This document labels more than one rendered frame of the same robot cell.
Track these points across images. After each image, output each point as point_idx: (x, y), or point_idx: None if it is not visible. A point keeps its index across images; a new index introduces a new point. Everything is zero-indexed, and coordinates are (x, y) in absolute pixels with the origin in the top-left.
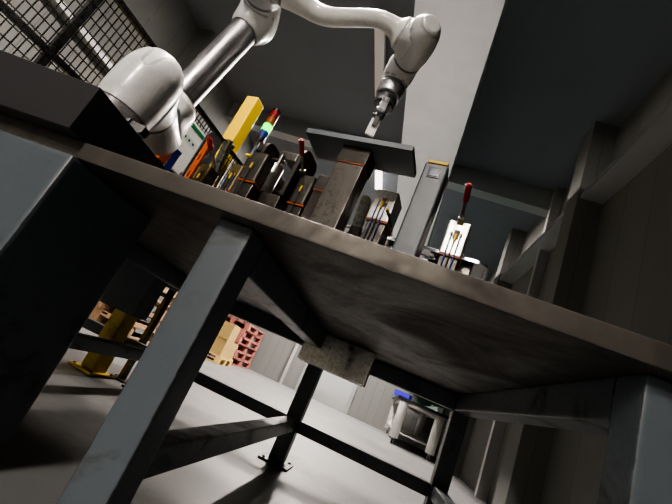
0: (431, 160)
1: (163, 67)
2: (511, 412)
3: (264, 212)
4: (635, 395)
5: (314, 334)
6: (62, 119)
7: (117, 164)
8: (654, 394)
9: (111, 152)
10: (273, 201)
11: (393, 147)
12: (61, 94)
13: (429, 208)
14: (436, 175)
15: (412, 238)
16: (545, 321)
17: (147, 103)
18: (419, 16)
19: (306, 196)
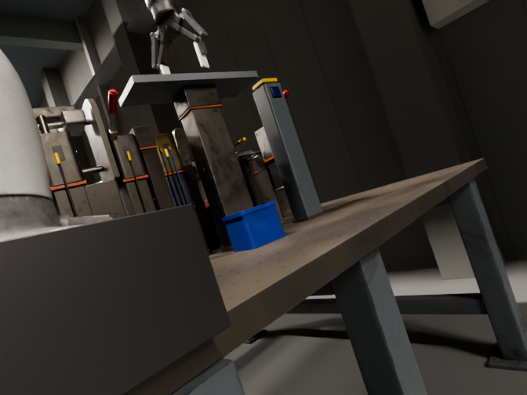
0: (264, 79)
1: (5, 61)
2: None
3: (396, 219)
4: (464, 189)
5: None
6: (202, 326)
7: (282, 300)
8: (470, 184)
9: (259, 294)
10: (112, 190)
11: (242, 77)
12: (125, 284)
13: (292, 127)
14: (280, 94)
15: (299, 158)
16: (467, 180)
17: (46, 164)
18: None
19: (142, 162)
